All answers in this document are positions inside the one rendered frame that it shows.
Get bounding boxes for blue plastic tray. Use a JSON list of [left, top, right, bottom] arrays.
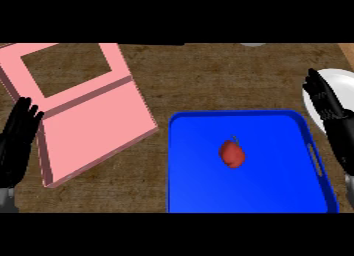
[[165, 109, 341, 214]]

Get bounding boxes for red bell pepper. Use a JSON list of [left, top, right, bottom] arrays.
[[217, 135, 246, 169]]

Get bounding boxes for pink open box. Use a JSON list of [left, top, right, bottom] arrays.
[[0, 43, 159, 189]]

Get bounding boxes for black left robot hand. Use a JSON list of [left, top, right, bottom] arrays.
[[0, 96, 45, 191]]

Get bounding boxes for white plate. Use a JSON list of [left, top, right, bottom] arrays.
[[302, 68, 354, 135]]

